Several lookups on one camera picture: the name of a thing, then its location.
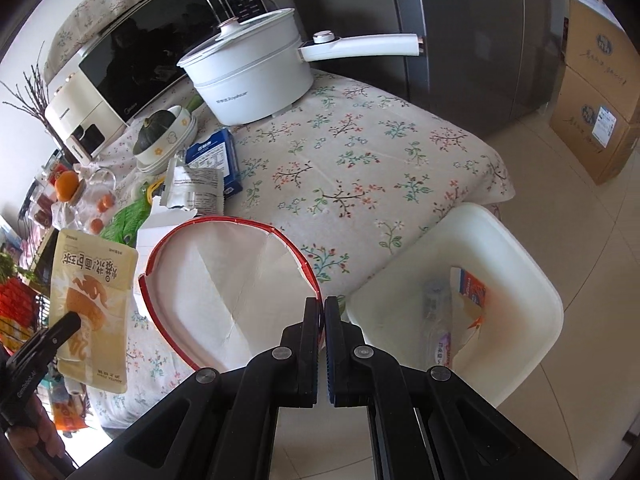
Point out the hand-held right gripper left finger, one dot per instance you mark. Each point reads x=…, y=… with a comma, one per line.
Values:
x=310, y=340

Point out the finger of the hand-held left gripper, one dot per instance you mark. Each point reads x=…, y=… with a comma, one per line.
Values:
x=50, y=335

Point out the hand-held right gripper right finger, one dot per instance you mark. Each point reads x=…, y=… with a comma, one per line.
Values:
x=336, y=340

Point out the yellow snack bag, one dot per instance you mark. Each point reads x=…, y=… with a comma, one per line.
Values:
x=90, y=280

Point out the green snack packet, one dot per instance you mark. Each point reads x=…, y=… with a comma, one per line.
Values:
x=125, y=220

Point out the white plastic bin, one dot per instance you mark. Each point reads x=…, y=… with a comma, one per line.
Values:
x=500, y=260

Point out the blue biscuit box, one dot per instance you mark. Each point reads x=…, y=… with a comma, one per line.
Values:
x=215, y=155

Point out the person's left hand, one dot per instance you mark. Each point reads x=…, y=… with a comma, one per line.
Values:
x=45, y=435

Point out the red snack packets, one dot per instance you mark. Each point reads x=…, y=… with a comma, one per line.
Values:
x=15, y=305

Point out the clear plastic bottle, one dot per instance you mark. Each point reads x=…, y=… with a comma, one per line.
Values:
x=436, y=305

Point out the pink label tissue pack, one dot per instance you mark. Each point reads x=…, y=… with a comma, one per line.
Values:
x=445, y=351

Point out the small orange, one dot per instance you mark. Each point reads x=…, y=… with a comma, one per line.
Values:
x=105, y=203
x=96, y=225

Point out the clear plastic bag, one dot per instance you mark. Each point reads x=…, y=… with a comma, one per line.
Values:
x=75, y=215

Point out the orange and white carton piece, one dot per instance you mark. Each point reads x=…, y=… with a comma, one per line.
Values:
x=472, y=287

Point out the white paper carton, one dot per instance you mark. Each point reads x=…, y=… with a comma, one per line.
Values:
x=160, y=232

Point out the large orange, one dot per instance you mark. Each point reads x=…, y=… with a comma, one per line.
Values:
x=67, y=185

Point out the yellow packet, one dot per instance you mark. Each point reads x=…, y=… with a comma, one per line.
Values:
x=153, y=191

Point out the floral tablecloth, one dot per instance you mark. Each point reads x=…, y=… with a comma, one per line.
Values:
x=350, y=160

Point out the silver foil packet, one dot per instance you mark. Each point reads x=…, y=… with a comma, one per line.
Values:
x=197, y=190

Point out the white flower-print bowl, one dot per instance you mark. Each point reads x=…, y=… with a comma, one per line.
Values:
x=172, y=142

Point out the dark green pumpkin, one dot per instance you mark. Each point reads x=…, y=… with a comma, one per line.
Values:
x=152, y=130

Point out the cream countertop appliance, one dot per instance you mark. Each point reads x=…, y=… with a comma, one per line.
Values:
x=80, y=105

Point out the dried branches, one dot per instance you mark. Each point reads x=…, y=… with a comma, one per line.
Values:
x=30, y=100

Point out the white electric pot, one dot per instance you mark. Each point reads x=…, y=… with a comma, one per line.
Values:
x=250, y=80

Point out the black microwave oven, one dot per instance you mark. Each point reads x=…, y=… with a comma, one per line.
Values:
x=140, y=60

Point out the grey refrigerator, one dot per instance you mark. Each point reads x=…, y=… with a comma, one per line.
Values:
x=450, y=35

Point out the cardboard box with white label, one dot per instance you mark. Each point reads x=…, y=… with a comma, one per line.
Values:
x=590, y=125

